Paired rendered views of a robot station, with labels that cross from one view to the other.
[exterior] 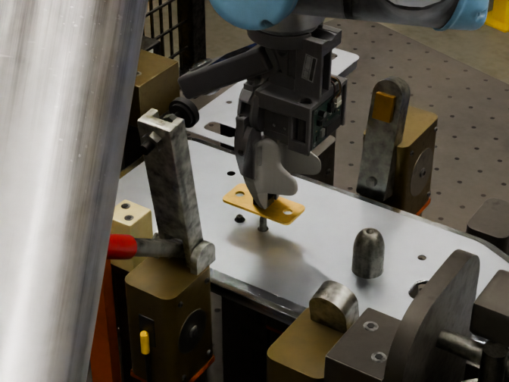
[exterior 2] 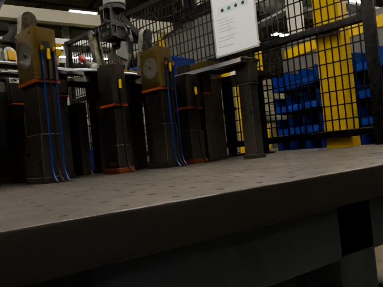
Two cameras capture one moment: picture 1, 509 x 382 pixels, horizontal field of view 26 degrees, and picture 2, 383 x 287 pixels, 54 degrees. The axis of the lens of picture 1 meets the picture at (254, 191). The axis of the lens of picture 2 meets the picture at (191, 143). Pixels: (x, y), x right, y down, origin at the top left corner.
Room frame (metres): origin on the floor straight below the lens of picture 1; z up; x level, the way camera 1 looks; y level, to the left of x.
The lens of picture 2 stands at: (1.32, -1.26, 0.74)
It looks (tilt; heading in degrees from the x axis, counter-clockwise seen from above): 1 degrees up; 98
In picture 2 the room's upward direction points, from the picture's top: 6 degrees counter-clockwise
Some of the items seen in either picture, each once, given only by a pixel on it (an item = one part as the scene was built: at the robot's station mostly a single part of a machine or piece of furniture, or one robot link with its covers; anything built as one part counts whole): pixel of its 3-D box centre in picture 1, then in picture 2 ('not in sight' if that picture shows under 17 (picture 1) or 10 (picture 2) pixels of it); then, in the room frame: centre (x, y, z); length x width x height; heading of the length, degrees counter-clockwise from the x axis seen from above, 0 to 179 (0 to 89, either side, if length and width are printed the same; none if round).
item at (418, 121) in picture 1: (395, 240); (163, 109); (1.10, -0.18, 0.87); 0.12 x 0.07 x 0.35; 147
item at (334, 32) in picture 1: (290, 79); (114, 24); (0.93, -0.03, 1.19); 0.09 x 0.08 x 0.12; 57
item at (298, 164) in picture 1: (295, 161); (122, 54); (0.95, -0.04, 1.08); 0.06 x 0.03 x 0.09; 57
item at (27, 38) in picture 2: not in sight; (44, 107); (0.89, -0.45, 0.87); 0.12 x 0.07 x 0.35; 147
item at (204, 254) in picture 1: (202, 255); not in sight; (0.82, 0.05, 1.06); 0.03 x 0.01 x 0.03; 147
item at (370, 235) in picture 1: (368, 255); (94, 72); (0.88, -0.11, 1.02); 0.03 x 0.03 x 0.07
